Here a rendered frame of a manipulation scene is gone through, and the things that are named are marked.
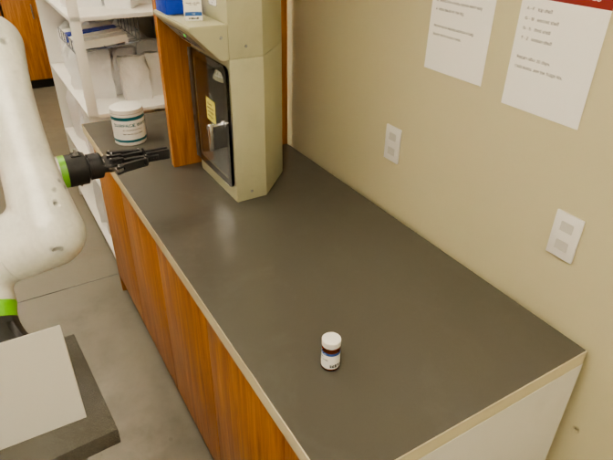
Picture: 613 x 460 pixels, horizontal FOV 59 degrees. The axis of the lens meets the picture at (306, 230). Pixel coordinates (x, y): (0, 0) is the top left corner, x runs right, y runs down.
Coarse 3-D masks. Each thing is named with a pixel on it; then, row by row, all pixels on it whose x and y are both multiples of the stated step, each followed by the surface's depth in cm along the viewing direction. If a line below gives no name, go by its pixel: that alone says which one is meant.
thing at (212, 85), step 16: (192, 48) 177; (192, 64) 181; (208, 64) 169; (208, 80) 172; (224, 80) 161; (208, 96) 176; (224, 96) 164; (224, 112) 167; (224, 128) 170; (208, 144) 188; (224, 144) 174; (208, 160) 193; (224, 160) 178; (224, 176) 182
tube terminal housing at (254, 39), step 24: (216, 0) 154; (240, 0) 151; (264, 0) 156; (240, 24) 154; (264, 24) 159; (240, 48) 157; (264, 48) 162; (240, 72) 160; (264, 72) 165; (240, 96) 164; (264, 96) 168; (240, 120) 168; (264, 120) 172; (240, 144) 172; (264, 144) 176; (240, 168) 176; (264, 168) 181; (240, 192) 180; (264, 192) 185
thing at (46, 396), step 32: (0, 352) 90; (32, 352) 93; (64, 352) 96; (0, 384) 93; (32, 384) 96; (64, 384) 100; (0, 416) 96; (32, 416) 99; (64, 416) 103; (0, 448) 99
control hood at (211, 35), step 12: (156, 12) 168; (180, 24) 152; (192, 24) 151; (204, 24) 151; (216, 24) 152; (192, 36) 149; (204, 36) 150; (216, 36) 152; (204, 48) 157; (216, 48) 153
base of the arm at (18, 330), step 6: (0, 318) 98; (6, 318) 99; (12, 318) 100; (18, 318) 103; (0, 324) 97; (6, 324) 98; (12, 324) 100; (18, 324) 101; (0, 330) 96; (6, 330) 97; (12, 330) 99; (18, 330) 99; (24, 330) 101; (0, 336) 96; (6, 336) 96; (12, 336) 97; (18, 336) 99; (0, 342) 95
